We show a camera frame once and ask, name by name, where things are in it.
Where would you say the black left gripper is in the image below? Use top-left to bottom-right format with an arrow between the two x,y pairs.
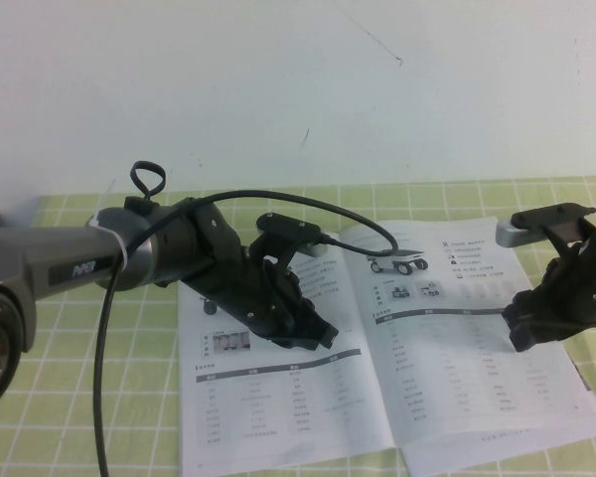
181,247 -> 340,353

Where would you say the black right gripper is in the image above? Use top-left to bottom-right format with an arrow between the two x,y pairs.
503,238 -> 596,354

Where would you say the white product booklet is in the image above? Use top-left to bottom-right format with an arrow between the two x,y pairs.
177,214 -> 596,477

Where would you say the white zip tie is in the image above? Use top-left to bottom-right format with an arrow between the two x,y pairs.
86,179 -> 130,274

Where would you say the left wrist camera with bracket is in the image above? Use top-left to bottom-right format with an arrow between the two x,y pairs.
247,211 -> 330,272

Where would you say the black left camera cable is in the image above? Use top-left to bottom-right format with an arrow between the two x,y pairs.
94,190 -> 398,477

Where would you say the black looped strap with plug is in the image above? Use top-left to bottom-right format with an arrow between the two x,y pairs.
122,159 -> 168,215

